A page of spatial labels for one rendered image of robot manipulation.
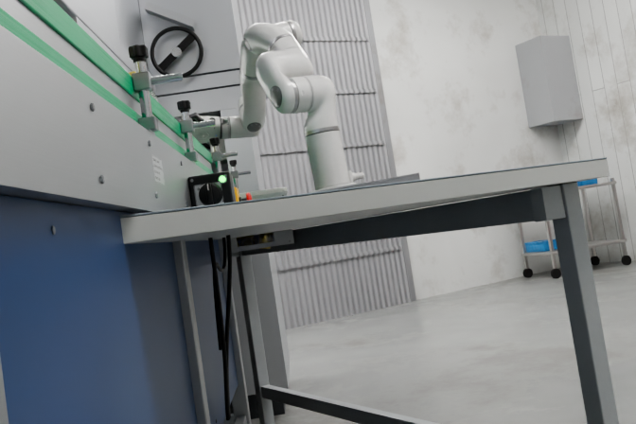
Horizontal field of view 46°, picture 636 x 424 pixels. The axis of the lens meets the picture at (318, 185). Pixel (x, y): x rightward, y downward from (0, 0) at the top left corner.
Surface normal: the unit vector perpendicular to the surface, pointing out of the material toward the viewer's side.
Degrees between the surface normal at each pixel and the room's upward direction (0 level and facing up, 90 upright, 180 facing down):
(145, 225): 90
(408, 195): 90
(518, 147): 90
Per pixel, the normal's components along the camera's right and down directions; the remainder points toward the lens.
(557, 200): 0.49, -0.13
